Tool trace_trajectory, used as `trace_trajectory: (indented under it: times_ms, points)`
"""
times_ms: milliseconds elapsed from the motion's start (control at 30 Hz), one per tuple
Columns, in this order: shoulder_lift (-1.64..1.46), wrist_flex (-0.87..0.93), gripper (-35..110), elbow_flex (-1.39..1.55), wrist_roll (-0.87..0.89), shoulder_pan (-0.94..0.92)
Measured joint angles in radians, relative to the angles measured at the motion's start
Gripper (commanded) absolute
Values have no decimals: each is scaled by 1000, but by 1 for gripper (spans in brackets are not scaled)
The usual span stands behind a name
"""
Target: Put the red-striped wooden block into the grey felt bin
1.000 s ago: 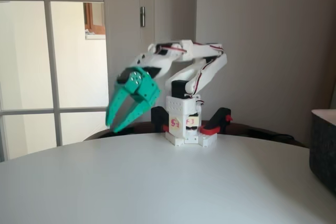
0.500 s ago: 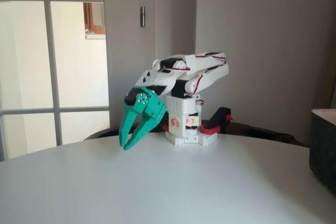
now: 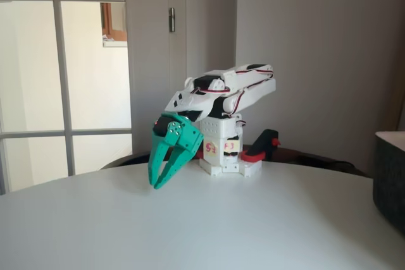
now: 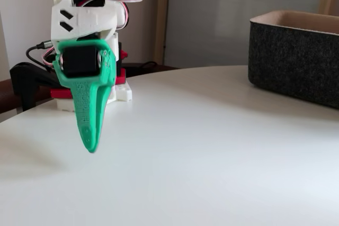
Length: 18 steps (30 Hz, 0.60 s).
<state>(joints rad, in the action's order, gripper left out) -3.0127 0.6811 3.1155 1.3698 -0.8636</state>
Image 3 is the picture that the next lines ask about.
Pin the yellow sticker pink F3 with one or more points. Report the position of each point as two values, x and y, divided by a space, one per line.
229 146

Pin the silver door hinge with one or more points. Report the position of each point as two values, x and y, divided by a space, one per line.
171 20

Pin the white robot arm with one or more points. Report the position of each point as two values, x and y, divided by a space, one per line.
253 89

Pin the dark grey felt basket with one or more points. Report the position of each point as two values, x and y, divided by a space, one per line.
390 181

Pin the brown wooden window frame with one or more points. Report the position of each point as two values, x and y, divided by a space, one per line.
105 4

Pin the dark brown curved furniture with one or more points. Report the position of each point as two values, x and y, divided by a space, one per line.
133 159

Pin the black and red clamp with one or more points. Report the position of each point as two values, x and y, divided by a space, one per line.
200 155
265 143

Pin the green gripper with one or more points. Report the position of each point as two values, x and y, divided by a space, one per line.
186 138

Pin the white glazed door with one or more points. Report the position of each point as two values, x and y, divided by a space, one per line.
62 61

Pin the yellow sticker pink F5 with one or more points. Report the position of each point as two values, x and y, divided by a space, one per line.
211 148

